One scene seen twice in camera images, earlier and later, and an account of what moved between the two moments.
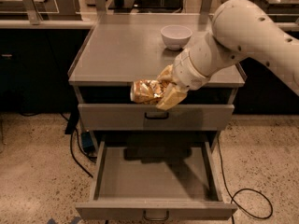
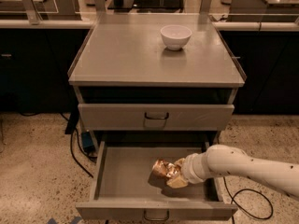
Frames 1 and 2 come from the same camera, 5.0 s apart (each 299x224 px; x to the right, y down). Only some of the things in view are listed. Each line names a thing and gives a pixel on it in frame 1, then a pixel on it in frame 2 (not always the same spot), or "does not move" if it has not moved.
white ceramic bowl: x=176 y=36 does not move
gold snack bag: x=147 y=91 → x=165 y=168
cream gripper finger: x=166 y=75 → x=180 y=161
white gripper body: x=186 y=70 → x=189 y=169
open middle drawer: x=149 y=180 does not move
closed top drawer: x=150 y=117 does not move
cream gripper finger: x=172 y=97 → x=177 y=182
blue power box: x=88 y=143 does not move
